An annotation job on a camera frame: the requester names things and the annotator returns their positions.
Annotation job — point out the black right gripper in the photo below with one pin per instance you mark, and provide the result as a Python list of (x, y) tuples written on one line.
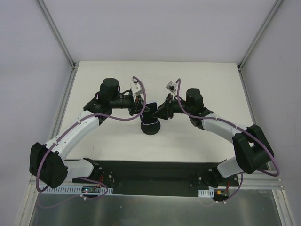
[(168, 108)]

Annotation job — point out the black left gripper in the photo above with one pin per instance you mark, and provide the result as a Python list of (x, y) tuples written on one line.
[(134, 107)]

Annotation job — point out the phone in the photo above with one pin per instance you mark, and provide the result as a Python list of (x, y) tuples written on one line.
[(146, 117)]

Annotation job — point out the black phone stand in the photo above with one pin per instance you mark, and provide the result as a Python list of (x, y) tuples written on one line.
[(150, 129)]

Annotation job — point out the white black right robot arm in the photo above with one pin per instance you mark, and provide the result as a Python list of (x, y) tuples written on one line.
[(251, 148)]

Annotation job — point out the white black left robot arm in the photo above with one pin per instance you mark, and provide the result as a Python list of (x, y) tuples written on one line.
[(48, 161)]

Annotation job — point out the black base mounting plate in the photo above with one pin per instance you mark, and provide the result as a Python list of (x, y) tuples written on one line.
[(182, 179)]

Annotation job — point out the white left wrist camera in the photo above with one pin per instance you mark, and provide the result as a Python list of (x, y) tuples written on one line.
[(136, 88)]

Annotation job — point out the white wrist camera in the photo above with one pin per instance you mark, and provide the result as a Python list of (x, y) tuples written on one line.
[(136, 88), (172, 87)]

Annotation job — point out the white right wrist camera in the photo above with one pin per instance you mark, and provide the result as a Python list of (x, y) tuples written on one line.
[(172, 87)]

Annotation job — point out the white right cable duct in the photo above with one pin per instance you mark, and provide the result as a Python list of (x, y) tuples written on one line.
[(206, 193)]

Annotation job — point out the white cable duct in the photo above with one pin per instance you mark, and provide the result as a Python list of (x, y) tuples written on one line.
[(206, 193), (84, 190)]

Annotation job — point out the white left cable duct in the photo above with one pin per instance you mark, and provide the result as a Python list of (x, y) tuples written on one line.
[(84, 190)]

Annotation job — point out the aluminium frame post left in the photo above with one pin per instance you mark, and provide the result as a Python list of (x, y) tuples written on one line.
[(54, 29)]

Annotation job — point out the aluminium frame post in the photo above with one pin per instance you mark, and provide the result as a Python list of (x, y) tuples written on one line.
[(54, 29), (264, 26)]

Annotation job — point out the aluminium frame post right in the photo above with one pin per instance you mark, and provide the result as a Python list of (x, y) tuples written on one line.
[(264, 26)]

